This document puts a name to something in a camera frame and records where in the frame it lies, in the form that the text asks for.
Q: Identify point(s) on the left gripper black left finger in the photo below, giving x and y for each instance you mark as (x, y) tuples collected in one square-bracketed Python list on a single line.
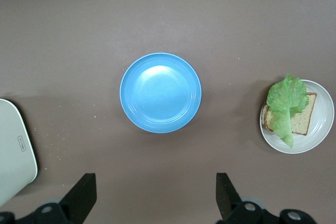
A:
[(52, 213)]

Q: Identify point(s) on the beige plate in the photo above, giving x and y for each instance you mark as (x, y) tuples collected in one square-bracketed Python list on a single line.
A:
[(321, 119)]

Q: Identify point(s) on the green lettuce leaf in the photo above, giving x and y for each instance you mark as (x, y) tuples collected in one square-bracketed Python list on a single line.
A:
[(287, 100)]

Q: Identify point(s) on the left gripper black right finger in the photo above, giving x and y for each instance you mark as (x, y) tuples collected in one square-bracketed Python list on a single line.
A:
[(236, 214)]

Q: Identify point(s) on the blue plate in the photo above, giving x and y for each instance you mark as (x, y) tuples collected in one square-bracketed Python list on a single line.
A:
[(160, 93)]

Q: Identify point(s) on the brown bread slice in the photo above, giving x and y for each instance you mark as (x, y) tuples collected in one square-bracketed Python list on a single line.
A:
[(302, 121)]

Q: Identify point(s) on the cream white toaster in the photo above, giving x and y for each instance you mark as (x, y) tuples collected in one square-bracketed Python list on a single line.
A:
[(13, 150)]

